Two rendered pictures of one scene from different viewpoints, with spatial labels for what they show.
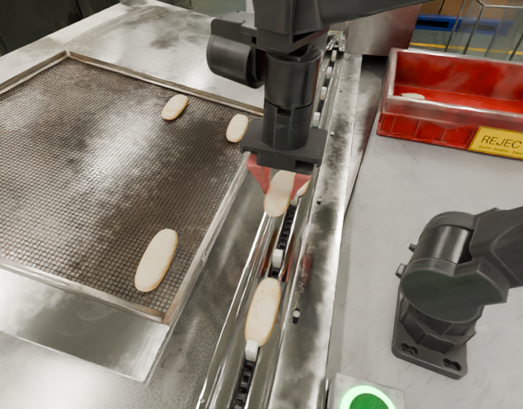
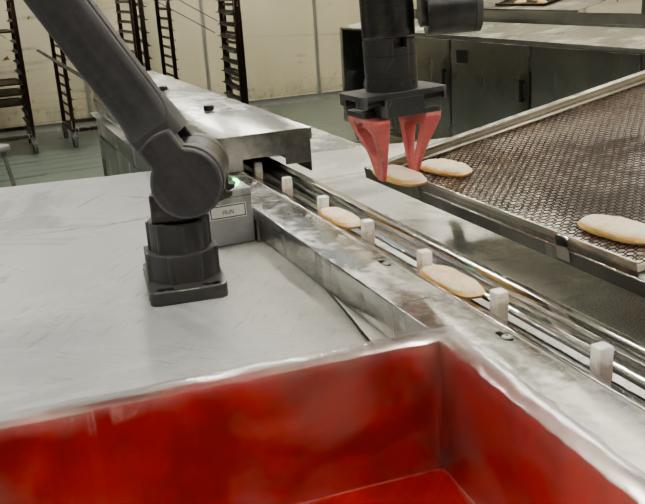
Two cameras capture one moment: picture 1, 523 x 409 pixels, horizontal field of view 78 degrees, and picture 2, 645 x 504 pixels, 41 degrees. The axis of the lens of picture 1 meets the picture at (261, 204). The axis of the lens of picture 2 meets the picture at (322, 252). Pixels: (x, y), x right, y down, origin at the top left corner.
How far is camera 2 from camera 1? 1.24 m
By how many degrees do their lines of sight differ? 109
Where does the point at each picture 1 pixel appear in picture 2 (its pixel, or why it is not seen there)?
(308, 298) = (307, 222)
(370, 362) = (229, 257)
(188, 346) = not seen: hidden behind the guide
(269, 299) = (339, 215)
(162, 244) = (451, 164)
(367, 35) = not seen: outside the picture
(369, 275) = (267, 288)
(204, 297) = not seen: hidden behind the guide
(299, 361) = (282, 208)
